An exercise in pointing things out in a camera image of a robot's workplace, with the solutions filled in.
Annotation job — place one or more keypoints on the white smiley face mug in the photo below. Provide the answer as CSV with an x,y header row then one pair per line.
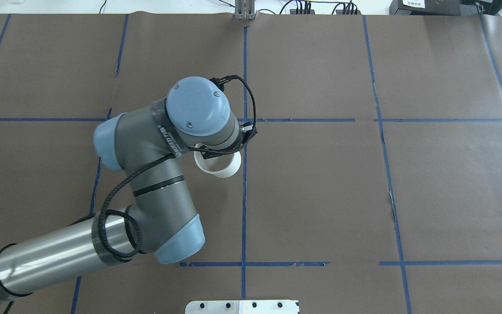
x,y
222,166

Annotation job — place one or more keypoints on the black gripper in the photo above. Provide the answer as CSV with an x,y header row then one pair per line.
x,y
208,154

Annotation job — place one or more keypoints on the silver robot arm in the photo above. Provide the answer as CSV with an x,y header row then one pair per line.
x,y
151,210

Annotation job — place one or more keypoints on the aluminium frame post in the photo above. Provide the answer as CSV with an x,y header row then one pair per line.
x,y
244,10

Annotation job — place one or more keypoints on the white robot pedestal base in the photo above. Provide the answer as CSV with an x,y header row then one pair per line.
x,y
274,306

